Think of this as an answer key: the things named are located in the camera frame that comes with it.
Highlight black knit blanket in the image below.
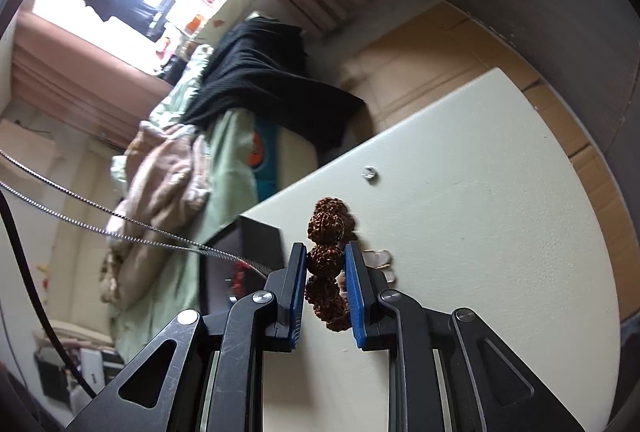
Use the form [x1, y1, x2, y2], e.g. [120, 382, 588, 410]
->
[181, 16, 367, 154]

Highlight grey braided cable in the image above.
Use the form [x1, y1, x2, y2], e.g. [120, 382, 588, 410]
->
[0, 149, 273, 277]

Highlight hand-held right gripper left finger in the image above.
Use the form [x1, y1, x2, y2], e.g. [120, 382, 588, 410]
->
[65, 242, 308, 432]

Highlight teal printed bag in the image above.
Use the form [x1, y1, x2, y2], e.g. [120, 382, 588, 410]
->
[246, 116, 282, 204]

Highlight green bedsheet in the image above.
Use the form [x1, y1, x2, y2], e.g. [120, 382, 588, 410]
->
[109, 43, 273, 350]

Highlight black cardboard box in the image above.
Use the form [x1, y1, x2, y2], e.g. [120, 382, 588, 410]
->
[199, 215, 284, 319]

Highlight white patterned cushion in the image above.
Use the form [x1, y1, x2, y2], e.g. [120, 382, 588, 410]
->
[199, 0, 262, 44]

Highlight hanging dark clothes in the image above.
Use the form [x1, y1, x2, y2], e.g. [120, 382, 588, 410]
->
[74, 0, 167, 39]

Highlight pink fleece blanket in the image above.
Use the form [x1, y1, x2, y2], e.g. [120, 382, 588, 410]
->
[101, 121, 212, 309]

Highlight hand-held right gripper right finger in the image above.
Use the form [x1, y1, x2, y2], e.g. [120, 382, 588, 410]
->
[344, 241, 587, 432]

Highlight black cable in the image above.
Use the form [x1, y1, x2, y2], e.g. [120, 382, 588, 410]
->
[0, 189, 99, 401]

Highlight brown seed bead bracelet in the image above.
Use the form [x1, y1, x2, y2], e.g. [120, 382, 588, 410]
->
[304, 196, 359, 334]

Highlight red bead jewelry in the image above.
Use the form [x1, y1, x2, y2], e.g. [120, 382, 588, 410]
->
[231, 261, 252, 295]

